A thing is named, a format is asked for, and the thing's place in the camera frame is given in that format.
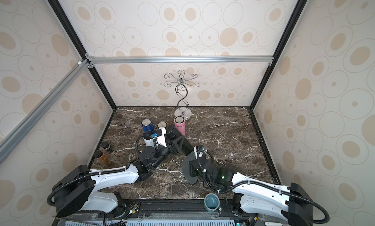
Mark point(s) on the blue thermos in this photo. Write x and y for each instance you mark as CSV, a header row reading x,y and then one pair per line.
x,y
147,125

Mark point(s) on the silver wire cup stand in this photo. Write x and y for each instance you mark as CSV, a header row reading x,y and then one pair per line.
x,y
181,82

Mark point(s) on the grey wiping cloth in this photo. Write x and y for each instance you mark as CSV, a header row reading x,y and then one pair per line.
x,y
187,167

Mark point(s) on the white thermos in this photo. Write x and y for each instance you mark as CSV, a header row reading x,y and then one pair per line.
x,y
149,139

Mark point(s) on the teal ceramic mug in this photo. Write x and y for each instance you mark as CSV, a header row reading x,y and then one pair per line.
x,y
211,202

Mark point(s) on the gold thermos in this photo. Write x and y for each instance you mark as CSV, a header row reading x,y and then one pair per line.
x,y
162,124

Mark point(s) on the horizontal aluminium rail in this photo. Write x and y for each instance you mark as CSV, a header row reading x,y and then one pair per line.
x,y
189,59

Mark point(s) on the pink thermos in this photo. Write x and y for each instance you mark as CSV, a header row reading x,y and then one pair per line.
x,y
180,124

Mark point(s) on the left diagonal aluminium rail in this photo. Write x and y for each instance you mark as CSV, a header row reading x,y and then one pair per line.
x,y
24,127

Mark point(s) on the black thermos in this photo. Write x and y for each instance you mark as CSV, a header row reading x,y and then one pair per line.
x,y
177,142

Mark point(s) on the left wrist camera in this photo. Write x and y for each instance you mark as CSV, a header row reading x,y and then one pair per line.
x,y
159,137

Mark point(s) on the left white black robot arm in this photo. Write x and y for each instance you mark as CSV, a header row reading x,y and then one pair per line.
x,y
81,189

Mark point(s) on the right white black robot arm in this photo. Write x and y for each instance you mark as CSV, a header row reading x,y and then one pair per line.
x,y
288,203

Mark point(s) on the amber spice jar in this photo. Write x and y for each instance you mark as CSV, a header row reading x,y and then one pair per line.
x,y
103,158

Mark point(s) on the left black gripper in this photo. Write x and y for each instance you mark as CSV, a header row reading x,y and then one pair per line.
x,y
175,146

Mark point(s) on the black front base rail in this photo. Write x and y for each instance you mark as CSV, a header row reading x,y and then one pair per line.
x,y
163,210

